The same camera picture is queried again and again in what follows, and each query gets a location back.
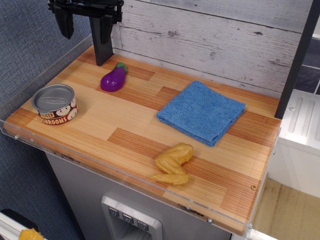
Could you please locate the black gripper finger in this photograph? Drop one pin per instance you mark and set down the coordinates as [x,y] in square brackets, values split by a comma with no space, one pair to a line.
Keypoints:
[65,23]
[101,28]

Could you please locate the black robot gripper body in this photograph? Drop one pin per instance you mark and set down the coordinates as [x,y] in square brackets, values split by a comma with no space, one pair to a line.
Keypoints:
[90,8]

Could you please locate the blue rag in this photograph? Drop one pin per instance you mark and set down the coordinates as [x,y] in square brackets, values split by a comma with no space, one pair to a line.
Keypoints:
[201,113]

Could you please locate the sliced mushrooms can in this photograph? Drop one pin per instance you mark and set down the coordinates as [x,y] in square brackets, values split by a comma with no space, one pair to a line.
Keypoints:
[55,104]

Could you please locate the toy chicken wing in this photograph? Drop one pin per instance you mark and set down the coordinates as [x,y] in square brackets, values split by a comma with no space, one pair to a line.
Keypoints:
[170,162]

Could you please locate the purple toy eggplant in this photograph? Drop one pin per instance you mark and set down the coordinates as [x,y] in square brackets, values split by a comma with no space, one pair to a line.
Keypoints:
[115,79]

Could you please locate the clear acrylic table guard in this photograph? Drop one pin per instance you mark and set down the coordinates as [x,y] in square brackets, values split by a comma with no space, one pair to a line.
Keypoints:
[117,133]

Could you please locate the toy fridge with dispenser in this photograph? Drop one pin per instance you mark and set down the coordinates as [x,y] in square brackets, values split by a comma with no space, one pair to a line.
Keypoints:
[84,190]

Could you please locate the white tray with black pad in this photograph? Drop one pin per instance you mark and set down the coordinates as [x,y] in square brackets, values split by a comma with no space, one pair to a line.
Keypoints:
[12,223]

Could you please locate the yellow toy food piece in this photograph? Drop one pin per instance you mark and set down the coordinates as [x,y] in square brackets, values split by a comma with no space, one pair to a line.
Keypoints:
[30,234]

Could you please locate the white toy sink counter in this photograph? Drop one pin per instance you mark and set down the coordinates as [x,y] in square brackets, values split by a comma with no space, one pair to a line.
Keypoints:
[295,161]

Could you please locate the black vertical post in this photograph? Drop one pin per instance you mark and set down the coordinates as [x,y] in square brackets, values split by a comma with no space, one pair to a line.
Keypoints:
[301,51]

